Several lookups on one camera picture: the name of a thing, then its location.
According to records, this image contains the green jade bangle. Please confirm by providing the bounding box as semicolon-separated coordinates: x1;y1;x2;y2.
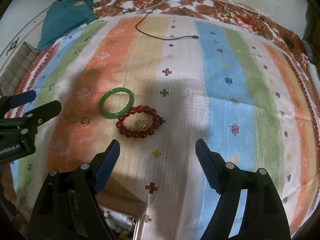
98;87;135;120

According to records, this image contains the dark red bead bracelet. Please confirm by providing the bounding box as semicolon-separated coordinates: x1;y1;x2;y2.
115;105;167;139

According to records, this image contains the wooden jewelry box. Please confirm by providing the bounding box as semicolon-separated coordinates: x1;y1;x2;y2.
96;176;147;239

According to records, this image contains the grey striped cushion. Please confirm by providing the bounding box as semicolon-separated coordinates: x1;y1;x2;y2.
1;42;37;97

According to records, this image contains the teal pillow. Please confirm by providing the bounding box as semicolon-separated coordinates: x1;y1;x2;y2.
37;0;97;51

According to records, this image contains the striped colourful blanket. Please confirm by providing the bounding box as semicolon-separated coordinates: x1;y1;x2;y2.
10;15;318;240

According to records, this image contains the brown floral bedsheet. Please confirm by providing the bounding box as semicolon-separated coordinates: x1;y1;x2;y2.
0;0;311;205

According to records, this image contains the black cable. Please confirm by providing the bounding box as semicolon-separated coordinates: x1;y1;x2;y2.
113;0;200;41

